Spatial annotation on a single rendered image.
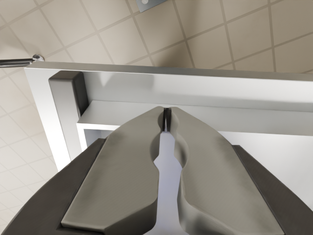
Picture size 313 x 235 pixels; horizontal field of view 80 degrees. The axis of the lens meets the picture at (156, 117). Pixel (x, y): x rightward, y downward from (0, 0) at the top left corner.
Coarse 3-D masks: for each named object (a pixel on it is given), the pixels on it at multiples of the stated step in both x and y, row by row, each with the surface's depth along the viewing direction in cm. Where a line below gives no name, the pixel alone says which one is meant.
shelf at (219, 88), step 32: (32, 64) 15; (64, 64) 15; (96, 64) 16; (96, 96) 16; (128, 96) 16; (160, 96) 15; (192, 96) 15; (224, 96) 15; (256, 96) 15; (288, 96) 15; (64, 160) 20
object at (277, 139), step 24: (96, 120) 13; (120, 120) 13; (216, 120) 14; (240, 120) 14; (264, 120) 14; (288, 120) 14; (312, 120) 15; (168, 144) 18; (240, 144) 18; (264, 144) 17; (288, 144) 17; (312, 144) 17; (168, 168) 19; (288, 168) 19; (312, 168) 19; (168, 192) 21; (312, 192) 21; (168, 216) 24
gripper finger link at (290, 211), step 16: (256, 160) 8; (256, 176) 7; (272, 176) 7; (272, 192) 6; (288, 192) 6; (272, 208) 6; (288, 208) 6; (304, 208) 6; (288, 224) 5; (304, 224) 5
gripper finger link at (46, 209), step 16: (96, 144) 8; (80, 160) 7; (64, 176) 7; (80, 176) 7; (48, 192) 6; (64, 192) 6; (32, 208) 6; (48, 208) 6; (64, 208) 6; (16, 224) 5; (32, 224) 5; (48, 224) 5
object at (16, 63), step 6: (36, 54) 100; (0, 60) 93; (6, 60) 93; (12, 60) 94; (18, 60) 94; (24, 60) 95; (30, 60) 96; (36, 60) 99; (42, 60) 102; (0, 66) 93; (6, 66) 93; (12, 66) 94; (18, 66) 96; (24, 66) 97
